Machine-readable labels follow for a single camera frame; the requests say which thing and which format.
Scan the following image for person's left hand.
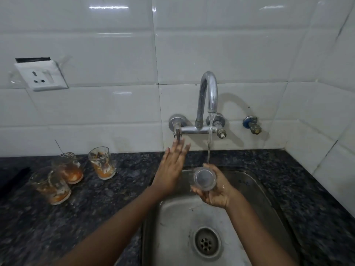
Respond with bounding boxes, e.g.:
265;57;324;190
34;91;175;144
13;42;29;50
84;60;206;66
151;138;192;196

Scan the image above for person's right hand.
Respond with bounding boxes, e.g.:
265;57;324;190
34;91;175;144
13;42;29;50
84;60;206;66
190;163;237;210

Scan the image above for drinking glass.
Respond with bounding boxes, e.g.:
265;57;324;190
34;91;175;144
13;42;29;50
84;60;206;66
28;166;72;206
190;166;217;192
88;146;117;181
52;152;85;185

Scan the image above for chrome wall faucet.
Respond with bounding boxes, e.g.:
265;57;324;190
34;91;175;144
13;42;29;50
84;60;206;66
168;71;227;143

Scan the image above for black drying mat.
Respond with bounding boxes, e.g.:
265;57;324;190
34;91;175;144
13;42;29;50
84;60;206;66
0;166;31;193

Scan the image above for person's left forearm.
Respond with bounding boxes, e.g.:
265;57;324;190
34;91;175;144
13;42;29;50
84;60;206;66
57;187;168;266

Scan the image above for person's right forearm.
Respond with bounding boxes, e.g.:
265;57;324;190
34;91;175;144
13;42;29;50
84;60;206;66
224;191;295;266

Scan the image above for metal sink drain strainer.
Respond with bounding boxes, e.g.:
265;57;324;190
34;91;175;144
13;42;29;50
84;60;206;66
193;226;223;260

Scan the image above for stainless steel sink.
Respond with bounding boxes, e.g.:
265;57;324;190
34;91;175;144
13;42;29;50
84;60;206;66
141;168;301;266

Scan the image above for brass valve with blue collar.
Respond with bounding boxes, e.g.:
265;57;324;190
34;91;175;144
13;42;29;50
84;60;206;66
242;116;262;136

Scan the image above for white wall socket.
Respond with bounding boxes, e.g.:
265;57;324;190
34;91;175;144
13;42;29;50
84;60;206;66
13;57;69;92

